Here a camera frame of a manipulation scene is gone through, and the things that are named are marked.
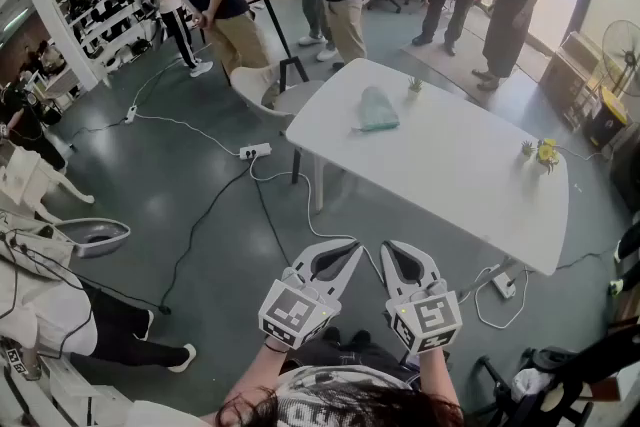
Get white table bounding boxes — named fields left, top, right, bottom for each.
left=284, top=57, right=571, bottom=277

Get person's left forearm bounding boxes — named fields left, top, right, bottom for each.
left=219, top=338, right=292, bottom=416

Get black bin with yellow lid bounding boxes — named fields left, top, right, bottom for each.
left=583, top=86, right=629, bottom=150

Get person's black trousers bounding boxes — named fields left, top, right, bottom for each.
left=282, top=327, right=419, bottom=379

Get yellow flower pot plant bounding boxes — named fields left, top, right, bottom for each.
left=535, top=137, right=561, bottom=176

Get brown floor mat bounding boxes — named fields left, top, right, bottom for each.
left=398, top=3, right=552, bottom=102

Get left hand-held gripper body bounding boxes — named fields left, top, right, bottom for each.
left=258, top=264, right=344, bottom=350

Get black cable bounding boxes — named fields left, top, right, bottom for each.
left=553, top=248, right=620, bottom=272
left=251, top=178, right=294, bottom=269
left=158, top=161, right=256, bottom=316

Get white storage shelf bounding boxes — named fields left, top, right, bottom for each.
left=52, top=0, right=169, bottom=72

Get wooden crate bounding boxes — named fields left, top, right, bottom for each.
left=538, top=31, right=603, bottom=128

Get person's patterned shirt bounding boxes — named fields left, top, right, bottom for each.
left=272, top=363, right=422, bottom=427

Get white cable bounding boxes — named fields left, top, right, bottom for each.
left=471, top=264, right=531, bottom=331
left=248, top=156, right=387, bottom=287
left=134, top=113, right=243, bottom=157

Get black-legged table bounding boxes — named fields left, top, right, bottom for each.
left=243, top=0, right=310, bottom=85

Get white carved furniture leg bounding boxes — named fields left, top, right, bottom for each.
left=0, top=143, right=96, bottom=222

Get beige chair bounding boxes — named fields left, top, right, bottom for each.
left=229, top=64, right=327, bottom=132

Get person's right forearm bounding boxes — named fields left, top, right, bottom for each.
left=416, top=347, right=462, bottom=412

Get standing fan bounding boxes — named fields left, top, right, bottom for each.
left=601, top=19, right=640, bottom=99

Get green mesh pouch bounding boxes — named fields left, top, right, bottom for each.
left=351, top=85, right=401, bottom=134

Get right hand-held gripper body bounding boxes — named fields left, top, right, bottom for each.
left=384, top=278, right=463, bottom=356

